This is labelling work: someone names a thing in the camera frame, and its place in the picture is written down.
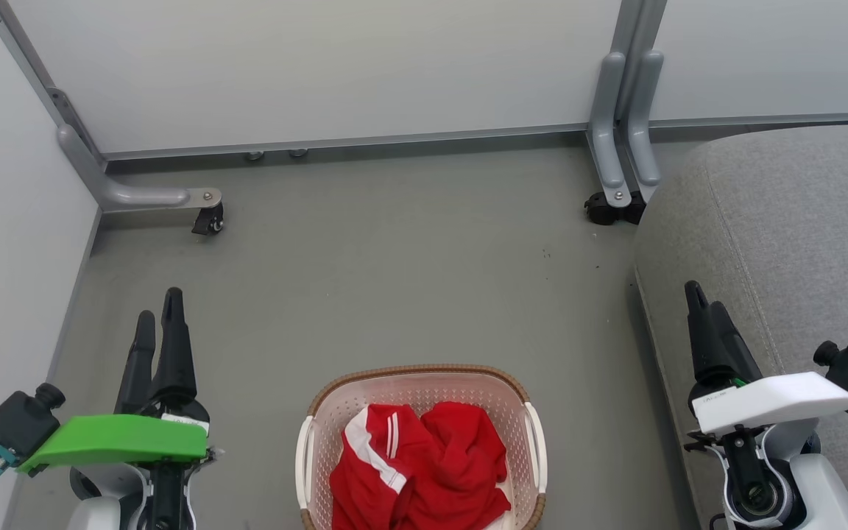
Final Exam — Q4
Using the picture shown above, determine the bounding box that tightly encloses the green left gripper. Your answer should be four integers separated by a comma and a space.
18, 287, 211, 473

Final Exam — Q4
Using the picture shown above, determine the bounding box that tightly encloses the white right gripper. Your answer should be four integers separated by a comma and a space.
685, 280, 848, 437

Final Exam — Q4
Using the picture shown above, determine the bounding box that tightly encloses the red garment with white stripes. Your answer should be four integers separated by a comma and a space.
329, 403, 432, 530

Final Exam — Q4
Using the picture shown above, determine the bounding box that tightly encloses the plain red garment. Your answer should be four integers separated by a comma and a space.
393, 400, 512, 530

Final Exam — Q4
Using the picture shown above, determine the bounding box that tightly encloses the grey fabric sofa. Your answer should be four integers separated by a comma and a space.
634, 125, 848, 530

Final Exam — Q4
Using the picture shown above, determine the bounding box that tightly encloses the grey long partition foot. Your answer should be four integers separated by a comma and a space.
56, 124, 223, 215

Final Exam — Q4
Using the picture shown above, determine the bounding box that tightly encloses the black double caster wheel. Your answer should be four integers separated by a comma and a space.
584, 190, 648, 227

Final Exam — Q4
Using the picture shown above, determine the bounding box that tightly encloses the grey curved partition foot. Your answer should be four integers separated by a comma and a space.
587, 50, 632, 208
626, 49, 665, 186

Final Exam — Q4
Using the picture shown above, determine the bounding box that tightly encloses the white laundry basket brown rim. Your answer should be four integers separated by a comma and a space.
295, 364, 548, 530

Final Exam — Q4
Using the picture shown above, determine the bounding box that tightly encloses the grey partition bottom rail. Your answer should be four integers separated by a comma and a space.
102, 123, 591, 162

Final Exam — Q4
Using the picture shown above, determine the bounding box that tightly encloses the grey slanted partition post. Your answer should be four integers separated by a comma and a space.
0, 0, 106, 164

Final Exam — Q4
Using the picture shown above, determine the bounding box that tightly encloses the grey double partition post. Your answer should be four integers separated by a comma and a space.
610, 0, 669, 82

